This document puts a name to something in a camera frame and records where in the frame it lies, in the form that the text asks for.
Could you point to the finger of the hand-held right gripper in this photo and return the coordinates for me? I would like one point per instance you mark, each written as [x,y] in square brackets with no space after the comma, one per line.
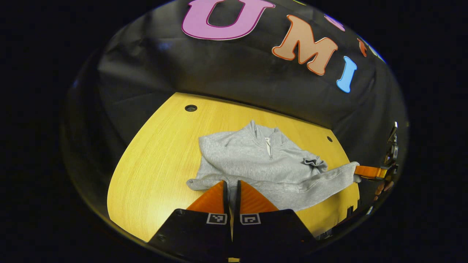
[369,171]

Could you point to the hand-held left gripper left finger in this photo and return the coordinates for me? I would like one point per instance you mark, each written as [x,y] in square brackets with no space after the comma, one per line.
[226,204]

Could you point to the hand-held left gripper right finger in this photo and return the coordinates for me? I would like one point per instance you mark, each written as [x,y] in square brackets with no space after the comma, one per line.
[238,204]

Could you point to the grey zip-neck sweatshirt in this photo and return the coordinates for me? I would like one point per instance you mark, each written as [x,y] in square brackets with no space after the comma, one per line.
[248,160]

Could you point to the black backdrop cloth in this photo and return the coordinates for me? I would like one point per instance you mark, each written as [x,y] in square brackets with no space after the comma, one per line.
[219,65]

